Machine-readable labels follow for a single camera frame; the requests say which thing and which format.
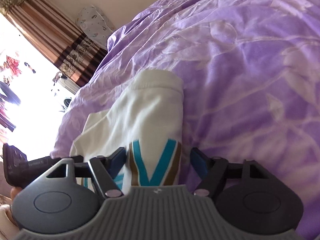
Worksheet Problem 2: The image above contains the white printed t-shirt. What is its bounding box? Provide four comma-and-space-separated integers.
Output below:
70, 69, 184, 193

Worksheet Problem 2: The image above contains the person's left hand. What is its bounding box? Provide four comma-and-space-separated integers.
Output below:
0, 187, 22, 240

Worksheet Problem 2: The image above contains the dark blue hanging garment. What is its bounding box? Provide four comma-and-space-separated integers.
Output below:
1, 82, 21, 105

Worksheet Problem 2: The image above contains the red hanging garment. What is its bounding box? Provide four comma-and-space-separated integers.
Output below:
2, 56, 21, 76

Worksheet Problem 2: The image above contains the brown striped curtain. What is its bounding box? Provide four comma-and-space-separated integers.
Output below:
1, 0, 107, 87

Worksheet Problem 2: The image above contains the purple floral bed cover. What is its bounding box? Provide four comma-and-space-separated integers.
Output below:
51, 0, 319, 239

